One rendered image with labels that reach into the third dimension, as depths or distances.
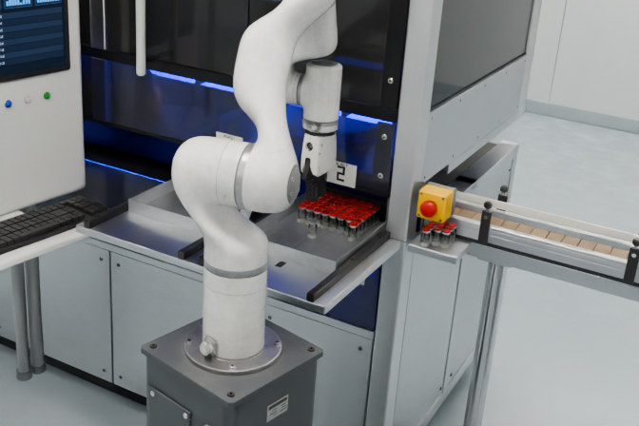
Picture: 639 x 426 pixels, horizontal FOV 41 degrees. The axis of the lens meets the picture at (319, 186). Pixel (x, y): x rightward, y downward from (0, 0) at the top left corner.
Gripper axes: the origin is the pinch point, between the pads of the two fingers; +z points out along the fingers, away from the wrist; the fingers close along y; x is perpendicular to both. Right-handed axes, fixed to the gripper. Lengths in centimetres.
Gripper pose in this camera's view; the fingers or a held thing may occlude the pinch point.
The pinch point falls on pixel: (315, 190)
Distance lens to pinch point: 208.7
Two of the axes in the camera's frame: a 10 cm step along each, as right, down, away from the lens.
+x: -8.8, -2.3, 4.2
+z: -0.7, 9.3, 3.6
